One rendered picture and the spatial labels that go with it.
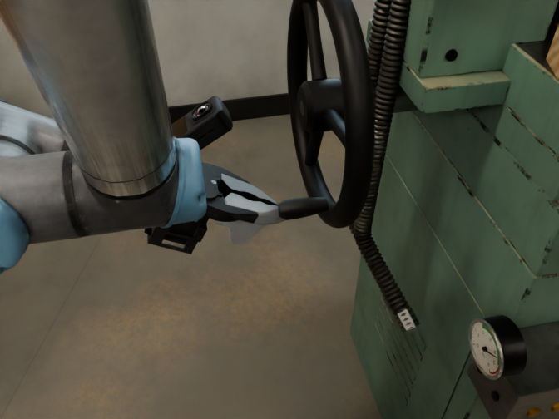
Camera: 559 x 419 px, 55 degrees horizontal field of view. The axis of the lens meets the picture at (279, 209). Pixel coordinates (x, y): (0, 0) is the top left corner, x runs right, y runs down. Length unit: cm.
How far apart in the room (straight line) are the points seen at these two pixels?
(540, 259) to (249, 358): 88
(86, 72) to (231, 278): 124
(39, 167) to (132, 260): 115
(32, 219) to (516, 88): 47
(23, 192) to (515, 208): 48
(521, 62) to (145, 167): 39
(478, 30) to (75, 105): 40
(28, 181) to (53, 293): 114
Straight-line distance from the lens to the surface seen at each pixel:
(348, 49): 51
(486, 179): 67
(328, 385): 132
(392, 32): 60
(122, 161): 38
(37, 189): 46
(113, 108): 33
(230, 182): 63
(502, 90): 61
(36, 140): 55
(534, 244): 61
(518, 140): 61
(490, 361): 61
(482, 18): 58
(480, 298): 73
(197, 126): 55
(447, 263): 79
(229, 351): 136
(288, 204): 61
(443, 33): 57
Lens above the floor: 114
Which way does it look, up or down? 42 degrees down
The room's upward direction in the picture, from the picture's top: straight up
